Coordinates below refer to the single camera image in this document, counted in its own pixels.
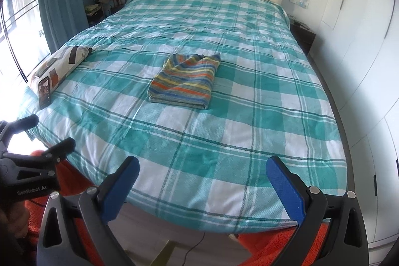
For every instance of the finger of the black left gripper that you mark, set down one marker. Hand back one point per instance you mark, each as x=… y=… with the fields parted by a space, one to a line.
x=58 y=152
x=20 y=125

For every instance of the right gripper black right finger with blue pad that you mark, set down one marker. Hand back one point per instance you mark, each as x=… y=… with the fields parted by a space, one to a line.
x=345 y=242

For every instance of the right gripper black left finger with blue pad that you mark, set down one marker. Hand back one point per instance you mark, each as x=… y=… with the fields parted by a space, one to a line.
x=96 y=206

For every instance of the striped knit sweater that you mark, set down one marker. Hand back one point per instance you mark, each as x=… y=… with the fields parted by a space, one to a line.
x=185 y=80

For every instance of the person's left hand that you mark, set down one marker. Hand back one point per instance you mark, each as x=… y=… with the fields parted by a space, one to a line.
x=16 y=219

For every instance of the smartphone on pillow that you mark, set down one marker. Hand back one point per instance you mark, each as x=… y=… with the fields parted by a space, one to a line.
x=44 y=93

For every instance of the red fleece trousers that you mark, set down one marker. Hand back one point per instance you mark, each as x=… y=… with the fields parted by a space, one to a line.
x=264 y=246

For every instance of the patterned white pillow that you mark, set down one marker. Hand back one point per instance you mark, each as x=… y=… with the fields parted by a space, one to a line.
x=58 y=66

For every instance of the olive green chair legs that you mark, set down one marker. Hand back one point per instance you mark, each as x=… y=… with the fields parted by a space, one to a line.
x=164 y=255

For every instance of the teal white plaid blanket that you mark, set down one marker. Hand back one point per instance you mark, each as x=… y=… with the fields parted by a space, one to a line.
x=203 y=169

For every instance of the white wardrobe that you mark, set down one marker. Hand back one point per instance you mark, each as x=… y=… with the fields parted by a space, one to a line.
x=356 y=50

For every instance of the dark bedside table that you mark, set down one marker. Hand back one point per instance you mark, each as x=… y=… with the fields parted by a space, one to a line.
x=303 y=35

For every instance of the window frame with bars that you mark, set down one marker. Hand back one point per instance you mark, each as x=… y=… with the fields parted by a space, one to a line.
x=23 y=42

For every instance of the wall socket plate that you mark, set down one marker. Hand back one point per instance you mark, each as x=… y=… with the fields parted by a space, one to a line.
x=301 y=3

